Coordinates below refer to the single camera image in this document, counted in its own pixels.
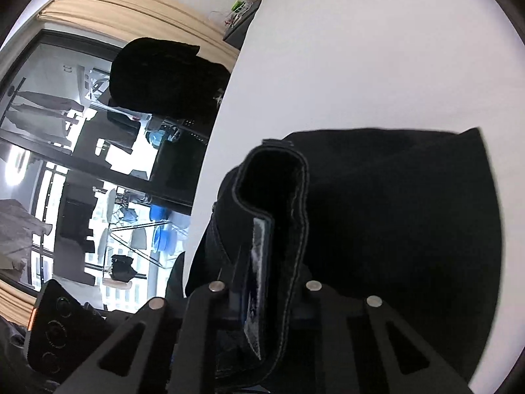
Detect black smartphone with cameras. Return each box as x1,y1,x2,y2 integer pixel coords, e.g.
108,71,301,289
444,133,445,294
24,279,110,383

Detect dark bedside table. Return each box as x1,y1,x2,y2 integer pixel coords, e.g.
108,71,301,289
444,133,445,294
222,0,262,50

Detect beige curtain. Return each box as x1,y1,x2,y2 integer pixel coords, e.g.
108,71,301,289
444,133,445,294
37,0,240,69

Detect black pants with grey print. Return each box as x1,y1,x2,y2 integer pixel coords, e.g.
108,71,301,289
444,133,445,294
186,128,503,393

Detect large window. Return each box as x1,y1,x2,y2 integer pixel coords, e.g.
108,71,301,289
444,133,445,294
1,30,210,312

